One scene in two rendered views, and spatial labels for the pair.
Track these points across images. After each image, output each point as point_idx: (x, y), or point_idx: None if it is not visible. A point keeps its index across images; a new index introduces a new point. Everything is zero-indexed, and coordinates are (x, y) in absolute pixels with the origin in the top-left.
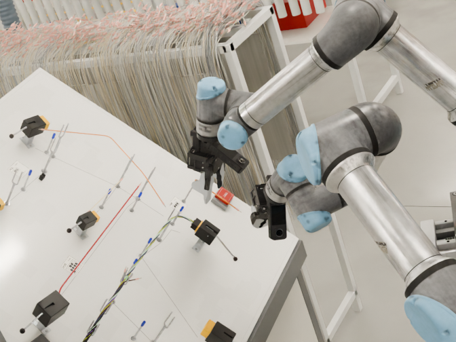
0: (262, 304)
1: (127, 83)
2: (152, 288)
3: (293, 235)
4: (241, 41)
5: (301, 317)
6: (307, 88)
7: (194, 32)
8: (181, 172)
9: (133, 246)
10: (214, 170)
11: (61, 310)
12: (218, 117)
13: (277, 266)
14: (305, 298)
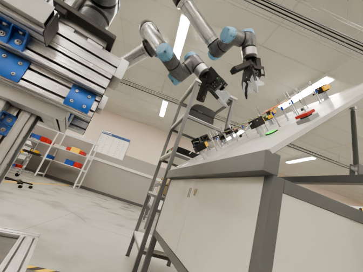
0: (216, 159)
1: None
2: (240, 141)
3: (274, 145)
4: None
5: (241, 232)
6: (188, 20)
7: None
8: (334, 106)
9: (264, 130)
10: (242, 78)
11: (225, 129)
12: (241, 48)
13: (241, 153)
14: (257, 228)
